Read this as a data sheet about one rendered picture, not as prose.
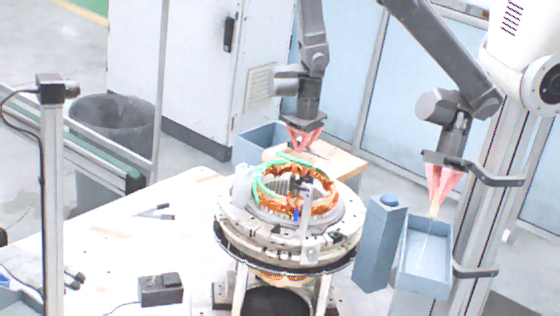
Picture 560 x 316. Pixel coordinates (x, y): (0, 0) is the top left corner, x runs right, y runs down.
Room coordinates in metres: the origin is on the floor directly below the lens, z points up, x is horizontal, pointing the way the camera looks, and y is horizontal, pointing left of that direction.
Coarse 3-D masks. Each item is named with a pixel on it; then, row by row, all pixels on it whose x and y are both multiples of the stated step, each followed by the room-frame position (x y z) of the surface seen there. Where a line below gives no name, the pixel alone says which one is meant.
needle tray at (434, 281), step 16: (416, 224) 1.40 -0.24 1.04; (432, 224) 1.40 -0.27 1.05; (448, 224) 1.39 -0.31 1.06; (416, 240) 1.36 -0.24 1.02; (432, 240) 1.37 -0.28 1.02; (448, 240) 1.35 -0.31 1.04; (400, 256) 1.22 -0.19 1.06; (416, 256) 1.29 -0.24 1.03; (432, 256) 1.30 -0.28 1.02; (448, 256) 1.28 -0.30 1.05; (400, 272) 1.16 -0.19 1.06; (416, 272) 1.23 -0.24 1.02; (432, 272) 1.24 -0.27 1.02; (448, 272) 1.21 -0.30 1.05; (400, 288) 1.16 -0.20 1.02; (416, 288) 1.16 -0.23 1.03; (432, 288) 1.15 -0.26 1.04; (448, 288) 1.15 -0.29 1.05; (400, 304) 1.23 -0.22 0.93; (416, 304) 1.23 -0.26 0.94
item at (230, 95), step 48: (144, 0) 3.81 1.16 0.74; (192, 0) 3.64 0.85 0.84; (240, 0) 3.49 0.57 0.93; (288, 0) 3.82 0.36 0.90; (144, 48) 3.80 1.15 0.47; (192, 48) 3.63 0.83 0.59; (240, 48) 3.50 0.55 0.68; (288, 48) 3.89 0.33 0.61; (144, 96) 3.79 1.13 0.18; (192, 96) 3.61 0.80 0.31; (240, 96) 3.54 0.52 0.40; (192, 144) 3.61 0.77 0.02
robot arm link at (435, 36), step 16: (384, 0) 1.08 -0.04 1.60; (400, 0) 1.09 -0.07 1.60; (416, 0) 1.13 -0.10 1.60; (400, 16) 1.11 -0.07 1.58; (416, 16) 1.16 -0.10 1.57; (432, 16) 1.17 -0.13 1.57; (416, 32) 1.17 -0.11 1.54; (432, 32) 1.18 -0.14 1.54; (448, 32) 1.20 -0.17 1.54; (432, 48) 1.20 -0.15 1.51; (448, 48) 1.21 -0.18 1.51; (464, 48) 1.24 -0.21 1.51; (448, 64) 1.23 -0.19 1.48; (464, 64) 1.24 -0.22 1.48; (480, 64) 1.31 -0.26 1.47; (464, 80) 1.26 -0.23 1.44; (480, 80) 1.27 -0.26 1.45; (480, 96) 1.28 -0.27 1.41; (496, 96) 1.30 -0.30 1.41
